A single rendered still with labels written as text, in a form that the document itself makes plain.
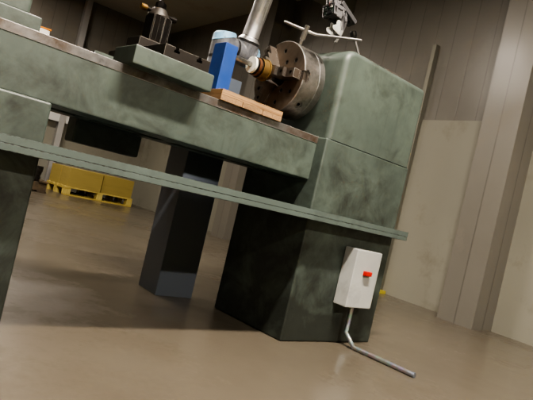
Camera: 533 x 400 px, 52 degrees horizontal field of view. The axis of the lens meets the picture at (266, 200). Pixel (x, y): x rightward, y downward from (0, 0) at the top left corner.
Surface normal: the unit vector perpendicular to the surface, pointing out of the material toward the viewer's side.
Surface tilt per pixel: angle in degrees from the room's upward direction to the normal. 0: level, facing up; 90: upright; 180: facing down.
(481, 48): 90
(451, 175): 90
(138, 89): 90
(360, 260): 90
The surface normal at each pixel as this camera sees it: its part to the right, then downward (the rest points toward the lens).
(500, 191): -0.78, -0.18
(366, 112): 0.64, 0.14
